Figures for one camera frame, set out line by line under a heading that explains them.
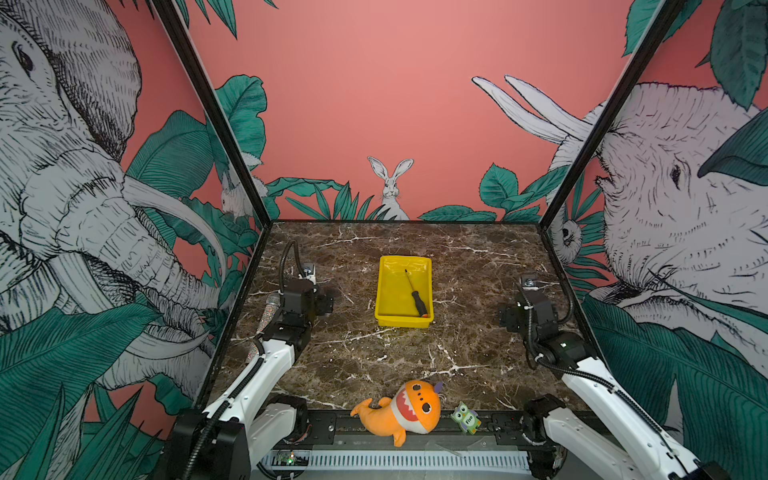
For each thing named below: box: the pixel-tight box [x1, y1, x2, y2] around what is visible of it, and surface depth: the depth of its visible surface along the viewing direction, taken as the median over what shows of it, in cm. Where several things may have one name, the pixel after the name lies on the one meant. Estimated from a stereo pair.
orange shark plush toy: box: [350, 380, 443, 448], surface depth 72 cm
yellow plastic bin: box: [375, 256, 434, 328], surface depth 100 cm
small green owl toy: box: [450, 401, 482, 435], surface depth 76 cm
